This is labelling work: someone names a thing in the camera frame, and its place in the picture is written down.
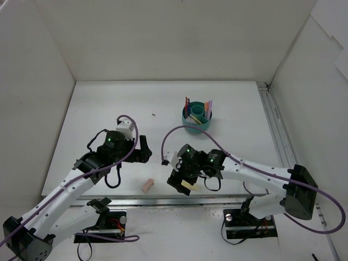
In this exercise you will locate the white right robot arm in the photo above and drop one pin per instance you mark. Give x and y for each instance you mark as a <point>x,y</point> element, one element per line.
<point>292,191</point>

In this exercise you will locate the red ballpoint pen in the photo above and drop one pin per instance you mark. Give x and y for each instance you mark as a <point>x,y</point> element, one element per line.
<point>186,108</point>

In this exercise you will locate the teal round desk organizer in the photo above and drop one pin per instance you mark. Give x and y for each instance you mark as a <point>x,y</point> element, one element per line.
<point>197,114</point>

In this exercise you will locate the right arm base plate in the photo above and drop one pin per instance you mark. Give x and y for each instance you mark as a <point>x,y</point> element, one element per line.
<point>239,227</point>

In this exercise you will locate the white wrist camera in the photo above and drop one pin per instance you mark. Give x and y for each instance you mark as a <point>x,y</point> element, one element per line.
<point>171,158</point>
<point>126,127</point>

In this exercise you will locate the pink eraser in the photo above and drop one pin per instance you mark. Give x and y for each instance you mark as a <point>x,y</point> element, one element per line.
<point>147,185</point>

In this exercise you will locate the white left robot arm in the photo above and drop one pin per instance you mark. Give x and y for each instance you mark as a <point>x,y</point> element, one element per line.
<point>34,235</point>

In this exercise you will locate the orange capped marker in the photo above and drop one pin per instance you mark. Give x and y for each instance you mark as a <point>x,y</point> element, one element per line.
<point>206,107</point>

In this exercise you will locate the pink highlighter block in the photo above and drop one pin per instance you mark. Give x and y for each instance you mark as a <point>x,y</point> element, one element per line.
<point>210,109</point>

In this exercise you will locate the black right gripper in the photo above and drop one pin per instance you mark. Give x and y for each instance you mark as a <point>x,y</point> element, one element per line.
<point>179,179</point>

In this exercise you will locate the yellow highlighter block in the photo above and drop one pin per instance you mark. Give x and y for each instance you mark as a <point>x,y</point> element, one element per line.
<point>194,187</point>

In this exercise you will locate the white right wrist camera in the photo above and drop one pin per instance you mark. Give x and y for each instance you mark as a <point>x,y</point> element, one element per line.
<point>171,158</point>

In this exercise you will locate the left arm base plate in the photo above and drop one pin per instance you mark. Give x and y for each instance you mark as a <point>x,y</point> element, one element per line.
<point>114,228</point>

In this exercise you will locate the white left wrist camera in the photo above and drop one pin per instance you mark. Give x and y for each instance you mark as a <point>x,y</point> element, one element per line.
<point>126,127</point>

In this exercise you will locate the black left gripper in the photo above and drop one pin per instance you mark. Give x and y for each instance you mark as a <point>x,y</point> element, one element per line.
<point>138,152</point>

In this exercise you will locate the aluminium rail frame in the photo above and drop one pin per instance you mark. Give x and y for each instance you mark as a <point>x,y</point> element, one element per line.
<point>246,123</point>

